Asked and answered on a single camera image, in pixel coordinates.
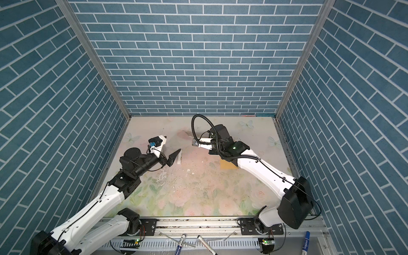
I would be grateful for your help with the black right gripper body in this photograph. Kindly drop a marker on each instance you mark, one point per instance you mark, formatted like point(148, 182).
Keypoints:
point(215, 149)

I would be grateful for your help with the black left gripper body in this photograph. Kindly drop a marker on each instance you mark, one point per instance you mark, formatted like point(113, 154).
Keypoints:
point(152, 161)

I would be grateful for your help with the brown kraft envelope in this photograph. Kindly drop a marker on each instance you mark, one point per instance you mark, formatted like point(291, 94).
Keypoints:
point(225, 165)

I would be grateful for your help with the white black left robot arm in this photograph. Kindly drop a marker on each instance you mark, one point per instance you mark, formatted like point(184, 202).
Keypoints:
point(77, 236)

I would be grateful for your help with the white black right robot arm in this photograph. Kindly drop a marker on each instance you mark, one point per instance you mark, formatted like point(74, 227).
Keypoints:
point(294, 194)

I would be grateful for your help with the white glue stick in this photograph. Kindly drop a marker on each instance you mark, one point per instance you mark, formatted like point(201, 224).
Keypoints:
point(179, 158)

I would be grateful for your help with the left circuit board green led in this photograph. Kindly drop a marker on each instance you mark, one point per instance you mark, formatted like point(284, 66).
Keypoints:
point(130, 246)

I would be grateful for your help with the circuit board green led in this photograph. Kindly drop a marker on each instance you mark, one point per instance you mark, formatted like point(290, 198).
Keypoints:
point(266, 245)
point(130, 246)

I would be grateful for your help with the black marker pen middle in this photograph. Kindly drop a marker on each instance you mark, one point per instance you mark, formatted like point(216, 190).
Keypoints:
point(206, 245)

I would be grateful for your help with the blue marker pen left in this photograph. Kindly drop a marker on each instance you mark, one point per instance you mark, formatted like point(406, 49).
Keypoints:
point(180, 245)

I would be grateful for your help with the blue marker pen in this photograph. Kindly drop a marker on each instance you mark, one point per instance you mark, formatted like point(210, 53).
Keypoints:
point(180, 245)
point(306, 243)

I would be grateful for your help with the right circuit board green led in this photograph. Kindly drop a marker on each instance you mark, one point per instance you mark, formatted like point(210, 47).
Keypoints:
point(266, 245)

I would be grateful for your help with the blue marker pen right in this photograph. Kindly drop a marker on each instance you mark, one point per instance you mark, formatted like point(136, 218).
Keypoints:
point(306, 243)

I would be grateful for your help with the metal corner post left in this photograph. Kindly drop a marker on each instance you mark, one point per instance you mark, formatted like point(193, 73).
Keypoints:
point(78, 30)

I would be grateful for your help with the metal corner post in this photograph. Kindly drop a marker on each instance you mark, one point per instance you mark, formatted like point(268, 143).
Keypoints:
point(78, 30)
point(315, 32)

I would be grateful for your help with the metal corner post right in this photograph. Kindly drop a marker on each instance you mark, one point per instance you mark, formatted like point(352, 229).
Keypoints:
point(315, 32)

